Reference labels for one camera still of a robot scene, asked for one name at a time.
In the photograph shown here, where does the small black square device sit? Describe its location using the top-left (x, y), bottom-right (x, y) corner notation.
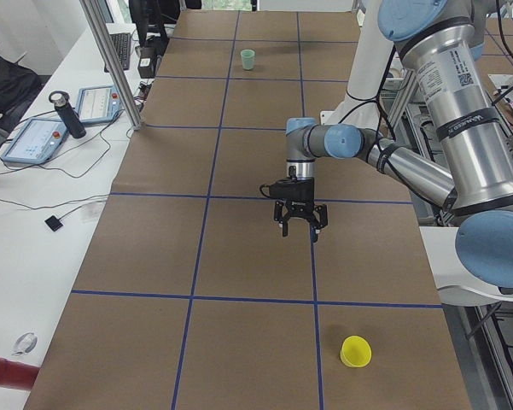
top-left (44, 215), bottom-right (63, 231)

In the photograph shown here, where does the clear tape roll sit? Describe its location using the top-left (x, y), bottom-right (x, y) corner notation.
top-left (12, 332), bottom-right (38, 356)

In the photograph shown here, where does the blue teach pendant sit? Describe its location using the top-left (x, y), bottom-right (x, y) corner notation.
top-left (1, 119), bottom-right (67, 165)
top-left (76, 85), bottom-right (122, 126)

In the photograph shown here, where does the far blue teach pendant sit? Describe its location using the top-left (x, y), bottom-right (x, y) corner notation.
top-left (76, 85), bottom-right (122, 126)

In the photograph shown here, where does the small black box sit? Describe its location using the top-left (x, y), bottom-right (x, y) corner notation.
top-left (137, 46), bottom-right (157, 79)

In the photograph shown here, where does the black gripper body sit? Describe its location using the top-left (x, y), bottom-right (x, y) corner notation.
top-left (277, 178), bottom-right (314, 223)

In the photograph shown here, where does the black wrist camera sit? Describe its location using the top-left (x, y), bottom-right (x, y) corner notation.
top-left (269, 179), bottom-right (314, 202)

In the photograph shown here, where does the red cylinder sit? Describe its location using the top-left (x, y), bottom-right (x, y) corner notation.
top-left (0, 357), bottom-right (40, 391)

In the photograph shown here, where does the black water bottle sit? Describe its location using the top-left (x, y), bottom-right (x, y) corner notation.
top-left (48, 91), bottom-right (86, 138)

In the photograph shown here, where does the yellow plastic cup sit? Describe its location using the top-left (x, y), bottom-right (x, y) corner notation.
top-left (340, 335), bottom-right (372, 368)

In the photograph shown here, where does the seated person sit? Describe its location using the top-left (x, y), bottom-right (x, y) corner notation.
top-left (0, 56), bottom-right (43, 132)

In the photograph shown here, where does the light green plastic cup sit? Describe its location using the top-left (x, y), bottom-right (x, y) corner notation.
top-left (240, 49), bottom-right (255, 71)

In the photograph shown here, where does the near blue teach pendant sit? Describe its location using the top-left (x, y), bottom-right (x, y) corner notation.
top-left (1, 119), bottom-right (67, 165)

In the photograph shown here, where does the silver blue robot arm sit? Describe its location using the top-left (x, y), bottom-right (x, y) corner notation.
top-left (260, 1), bottom-right (513, 295)

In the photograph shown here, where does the black keyboard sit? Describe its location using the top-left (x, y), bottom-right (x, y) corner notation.
top-left (110, 32), bottom-right (131, 71)

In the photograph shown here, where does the aluminium frame post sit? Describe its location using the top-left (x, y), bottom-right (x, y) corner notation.
top-left (79, 0), bottom-right (142, 130)

